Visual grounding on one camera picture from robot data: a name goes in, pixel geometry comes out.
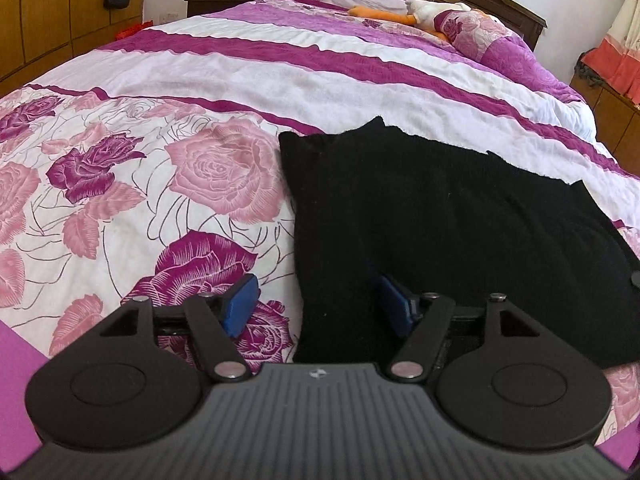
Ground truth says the black knit sweater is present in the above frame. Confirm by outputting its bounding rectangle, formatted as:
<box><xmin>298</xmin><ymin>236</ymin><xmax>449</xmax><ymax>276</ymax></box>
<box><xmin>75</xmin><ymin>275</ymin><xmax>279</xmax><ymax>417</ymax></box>
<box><xmin>279</xmin><ymin>119</ymin><xmax>639</xmax><ymax>368</ymax></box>

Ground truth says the wooden drawer cabinet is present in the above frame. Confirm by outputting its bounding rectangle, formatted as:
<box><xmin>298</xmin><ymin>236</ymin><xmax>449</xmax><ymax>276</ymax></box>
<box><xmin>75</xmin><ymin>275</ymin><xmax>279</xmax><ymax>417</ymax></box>
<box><xmin>570</xmin><ymin>74</ymin><xmax>640</xmax><ymax>176</ymax></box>

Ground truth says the purple floral bed quilt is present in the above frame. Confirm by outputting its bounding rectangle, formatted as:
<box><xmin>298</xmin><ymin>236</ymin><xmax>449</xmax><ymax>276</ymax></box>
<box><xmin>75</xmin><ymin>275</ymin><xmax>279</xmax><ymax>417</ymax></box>
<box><xmin>0</xmin><ymin>0</ymin><xmax>640</xmax><ymax>463</ymax></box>

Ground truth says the floral coral curtain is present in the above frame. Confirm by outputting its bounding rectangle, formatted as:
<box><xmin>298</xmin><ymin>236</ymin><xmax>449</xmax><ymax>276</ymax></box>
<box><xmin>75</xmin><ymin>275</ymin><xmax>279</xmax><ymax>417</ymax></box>
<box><xmin>582</xmin><ymin>0</ymin><xmax>640</xmax><ymax>106</ymax></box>

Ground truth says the white orange plush duck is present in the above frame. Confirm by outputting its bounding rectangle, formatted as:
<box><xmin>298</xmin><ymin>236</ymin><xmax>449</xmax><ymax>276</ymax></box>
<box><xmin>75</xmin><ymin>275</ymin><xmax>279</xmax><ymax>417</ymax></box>
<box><xmin>348</xmin><ymin>0</ymin><xmax>472</xmax><ymax>41</ymax></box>

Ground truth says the red item on floor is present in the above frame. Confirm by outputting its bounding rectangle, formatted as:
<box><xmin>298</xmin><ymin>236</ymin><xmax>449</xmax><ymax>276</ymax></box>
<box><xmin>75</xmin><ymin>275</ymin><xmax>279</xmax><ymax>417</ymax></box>
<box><xmin>115</xmin><ymin>21</ymin><xmax>154</xmax><ymax>41</ymax></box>

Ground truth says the dark wooden nightstand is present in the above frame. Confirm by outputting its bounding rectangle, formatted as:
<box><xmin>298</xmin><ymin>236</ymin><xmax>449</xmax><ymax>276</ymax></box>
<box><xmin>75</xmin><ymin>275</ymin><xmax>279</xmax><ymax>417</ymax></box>
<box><xmin>183</xmin><ymin>0</ymin><xmax>254</xmax><ymax>18</ymax></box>

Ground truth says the wooden wardrobe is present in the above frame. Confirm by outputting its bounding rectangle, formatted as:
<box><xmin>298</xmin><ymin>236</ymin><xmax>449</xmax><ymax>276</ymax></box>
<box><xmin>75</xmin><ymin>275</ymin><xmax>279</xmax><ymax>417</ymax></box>
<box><xmin>1</xmin><ymin>0</ymin><xmax>143</xmax><ymax>96</ymax></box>

